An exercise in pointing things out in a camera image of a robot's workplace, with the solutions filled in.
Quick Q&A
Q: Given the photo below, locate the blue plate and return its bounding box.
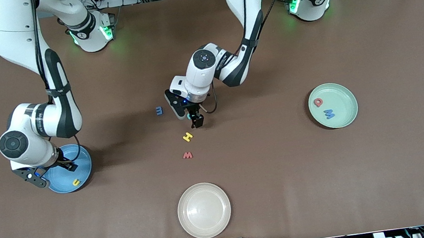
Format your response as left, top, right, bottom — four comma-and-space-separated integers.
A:
42, 142, 95, 196

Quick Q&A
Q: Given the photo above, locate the beige plate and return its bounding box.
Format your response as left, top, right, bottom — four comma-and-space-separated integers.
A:
174, 180, 235, 238

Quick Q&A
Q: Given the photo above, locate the green plate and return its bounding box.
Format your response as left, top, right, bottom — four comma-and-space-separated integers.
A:
306, 80, 361, 132

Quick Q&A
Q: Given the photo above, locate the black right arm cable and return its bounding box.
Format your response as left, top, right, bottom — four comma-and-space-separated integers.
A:
28, 0, 84, 165

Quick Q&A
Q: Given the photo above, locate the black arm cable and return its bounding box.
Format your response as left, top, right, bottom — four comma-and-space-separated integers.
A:
186, 0, 303, 116
28, 0, 84, 165

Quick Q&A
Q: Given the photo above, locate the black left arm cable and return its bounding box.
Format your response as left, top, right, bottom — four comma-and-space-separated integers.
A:
186, 0, 303, 116

